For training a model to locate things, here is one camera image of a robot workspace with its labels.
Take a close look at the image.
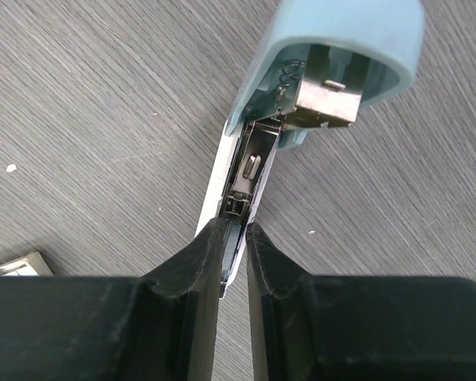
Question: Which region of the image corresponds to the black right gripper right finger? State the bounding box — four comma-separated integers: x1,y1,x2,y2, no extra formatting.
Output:
246,223,476,380

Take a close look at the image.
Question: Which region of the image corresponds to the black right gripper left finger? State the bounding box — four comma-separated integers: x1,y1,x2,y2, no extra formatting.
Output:
0,218,225,380

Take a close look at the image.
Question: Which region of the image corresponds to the staples tray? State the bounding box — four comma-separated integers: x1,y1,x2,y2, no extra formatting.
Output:
0,251,53,276

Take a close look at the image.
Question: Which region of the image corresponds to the staple strip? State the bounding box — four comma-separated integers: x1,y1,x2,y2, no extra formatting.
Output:
221,223,242,282

